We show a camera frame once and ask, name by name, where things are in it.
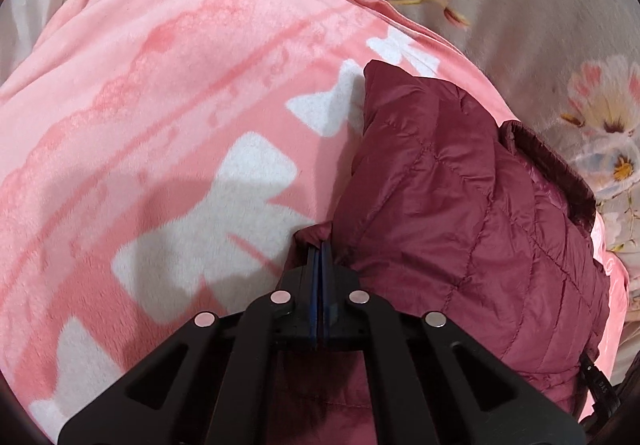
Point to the maroon quilted jacket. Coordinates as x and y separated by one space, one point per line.
450 225

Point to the pink blanket with white bows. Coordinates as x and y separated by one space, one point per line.
175 100

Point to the grey floral bed sheet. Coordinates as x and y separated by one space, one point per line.
525 0

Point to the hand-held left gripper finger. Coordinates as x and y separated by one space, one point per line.
314 275
325 275

